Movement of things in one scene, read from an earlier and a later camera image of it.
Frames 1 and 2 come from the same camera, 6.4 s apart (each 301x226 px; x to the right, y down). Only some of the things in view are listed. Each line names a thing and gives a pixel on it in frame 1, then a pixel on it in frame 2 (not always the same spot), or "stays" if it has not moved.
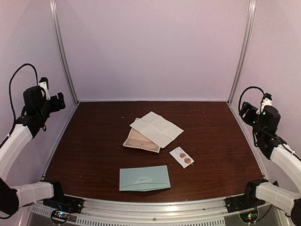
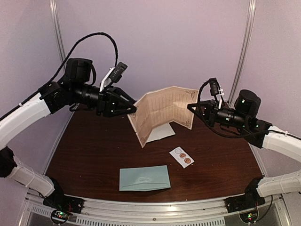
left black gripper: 56,107 -> 108,101
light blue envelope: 144,178 stays
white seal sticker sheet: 182,157 stays
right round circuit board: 249,217 stays
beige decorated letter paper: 135,139 -> 156,108
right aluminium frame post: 247,39 stays
